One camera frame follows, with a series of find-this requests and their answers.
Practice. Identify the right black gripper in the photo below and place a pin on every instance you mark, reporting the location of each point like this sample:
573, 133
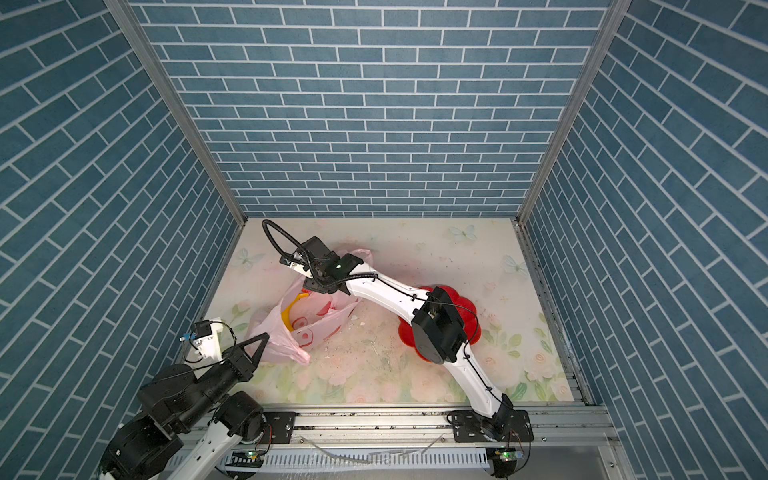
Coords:
311, 284

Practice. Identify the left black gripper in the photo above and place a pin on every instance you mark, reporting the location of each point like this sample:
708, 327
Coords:
237, 361

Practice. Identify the pink plastic bag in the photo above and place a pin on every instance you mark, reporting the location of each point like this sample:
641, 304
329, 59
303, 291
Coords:
271, 289

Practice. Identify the red flower-shaped plate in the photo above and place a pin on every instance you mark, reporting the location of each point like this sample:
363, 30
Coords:
443, 324

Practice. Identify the yellow fake banana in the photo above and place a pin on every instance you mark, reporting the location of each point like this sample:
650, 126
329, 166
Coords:
293, 318

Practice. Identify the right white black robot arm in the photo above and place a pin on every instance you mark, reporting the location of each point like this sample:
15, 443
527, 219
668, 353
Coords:
497, 418

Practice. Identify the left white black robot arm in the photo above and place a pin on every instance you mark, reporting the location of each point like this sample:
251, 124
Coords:
174, 402

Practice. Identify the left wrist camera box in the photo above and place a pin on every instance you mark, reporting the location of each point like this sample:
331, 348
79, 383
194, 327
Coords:
201, 343

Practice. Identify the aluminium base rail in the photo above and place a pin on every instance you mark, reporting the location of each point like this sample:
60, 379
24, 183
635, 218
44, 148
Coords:
576, 440

